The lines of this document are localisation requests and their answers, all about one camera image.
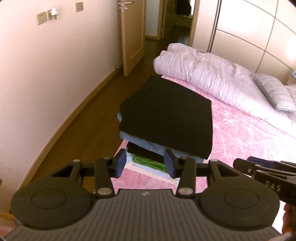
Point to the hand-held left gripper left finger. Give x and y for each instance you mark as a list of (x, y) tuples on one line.
[(120, 164)]

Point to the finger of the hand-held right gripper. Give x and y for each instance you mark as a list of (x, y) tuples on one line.
[(245, 167), (266, 164)]

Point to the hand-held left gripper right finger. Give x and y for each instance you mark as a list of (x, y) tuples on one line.
[(170, 165)]

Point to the black garment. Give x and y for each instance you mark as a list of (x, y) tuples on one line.
[(166, 115)]

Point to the stack of folded clothes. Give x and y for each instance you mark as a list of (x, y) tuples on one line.
[(143, 142)]

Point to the green knitted cloth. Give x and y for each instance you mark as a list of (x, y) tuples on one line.
[(148, 162)]

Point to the black folded cloth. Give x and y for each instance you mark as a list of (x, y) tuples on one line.
[(143, 153)]

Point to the pink rose-patterned blanket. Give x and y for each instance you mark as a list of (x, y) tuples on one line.
[(242, 139)]

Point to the grey patterned pillow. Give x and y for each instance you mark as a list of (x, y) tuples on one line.
[(275, 90)]

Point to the pale striped quilt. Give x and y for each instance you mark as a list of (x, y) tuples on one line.
[(208, 74)]

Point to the wooden door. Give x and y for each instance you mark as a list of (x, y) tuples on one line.
[(131, 34)]

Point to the cream panelled wardrobe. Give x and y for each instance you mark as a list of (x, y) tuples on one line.
[(242, 23)]

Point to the wooden door frame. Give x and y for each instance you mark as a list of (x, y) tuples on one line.
[(195, 23)]

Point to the beige wall switch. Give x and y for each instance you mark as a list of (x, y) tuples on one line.
[(41, 18), (79, 6)]

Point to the wall socket with white plug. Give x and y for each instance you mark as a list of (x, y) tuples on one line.
[(52, 14)]

